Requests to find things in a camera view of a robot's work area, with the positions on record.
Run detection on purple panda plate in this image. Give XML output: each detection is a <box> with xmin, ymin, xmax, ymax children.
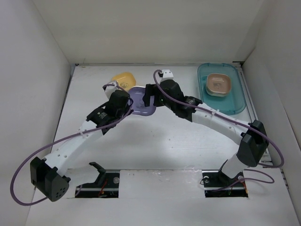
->
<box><xmin>128</xmin><ymin>86</ymin><xmax>156</xmax><ymax>116</ymax></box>

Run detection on yellow panda plate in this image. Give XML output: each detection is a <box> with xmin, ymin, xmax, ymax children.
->
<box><xmin>206</xmin><ymin>89</ymin><xmax>231</xmax><ymax>97</ymax></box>
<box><xmin>111</xmin><ymin>72</ymin><xmax>136</xmax><ymax>91</ymax></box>

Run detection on brown panda plate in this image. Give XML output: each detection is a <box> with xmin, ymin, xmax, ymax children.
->
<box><xmin>206</xmin><ymin>73</ymin><xmax>231</xmax><ymax>92</ymax></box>

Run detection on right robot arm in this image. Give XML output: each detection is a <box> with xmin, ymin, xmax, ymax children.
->
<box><xmin>150</xmin><ymin>79</ymin><xmax>269</xmax><ymax>186</ymax></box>

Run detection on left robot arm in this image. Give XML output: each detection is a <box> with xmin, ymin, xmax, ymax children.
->
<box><xmin>30</xmin><ymin>82</ymin><xmax>135</xmax><ymax>202</ymax></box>

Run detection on teal plastic bin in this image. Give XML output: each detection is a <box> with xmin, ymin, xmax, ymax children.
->
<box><xmin>198</xmin><ymin>63</ymin><xmax>246</xmax><ymax>115</ymax></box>

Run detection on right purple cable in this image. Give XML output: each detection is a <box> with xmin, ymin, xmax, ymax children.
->
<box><xmin>153</xmin><ymin>69</ymin><xmax>285</xmax><ymax>192</ymax></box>

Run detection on purple cable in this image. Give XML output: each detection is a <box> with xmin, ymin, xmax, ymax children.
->
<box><xmin>10</xmin><ymin>83</ymin><xmax>134</xmax><ymax>207</ymax></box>
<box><xmin>153</xmin><ymin>69</ymin><xmax>285</xmax><ymax>192</ymax></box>

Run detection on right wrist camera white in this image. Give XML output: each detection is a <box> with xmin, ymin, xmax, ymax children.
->
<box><xmin>159</xmin><ymin>69</ymin><xmax>174</xmax><ymax>80</ymax></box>

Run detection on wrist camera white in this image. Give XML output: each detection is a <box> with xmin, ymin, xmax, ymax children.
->
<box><xmin>103</xmin><ymin>81</ymin><xmax>119</xmax><ymax>99</ymax></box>
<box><xmin>159</xmin><ymin>69</ymin><xmax>174</xmax><ymax>80</ymax></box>

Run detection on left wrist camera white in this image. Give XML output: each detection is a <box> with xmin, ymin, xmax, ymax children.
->
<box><xmin>103</xmin><ymin>81</ymin><xmax>119</xmax><ymax>99</ymax></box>

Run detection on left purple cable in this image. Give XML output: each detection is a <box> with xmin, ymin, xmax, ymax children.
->
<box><xmin>10</xmin><ymin>83</ymin><xmax>134</xmax><ymax>207</ymax></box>

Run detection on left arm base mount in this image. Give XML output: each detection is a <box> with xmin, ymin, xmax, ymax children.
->
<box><xmin>75</xmin><ymin>162</ymin><xmax>120</xmax><ymax>199</ymax></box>

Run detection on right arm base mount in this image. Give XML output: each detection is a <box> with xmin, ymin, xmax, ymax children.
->
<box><xmin>200</xmin><ymin>169</ymin><xmax>248</xmax><ymax>198</ymax></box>

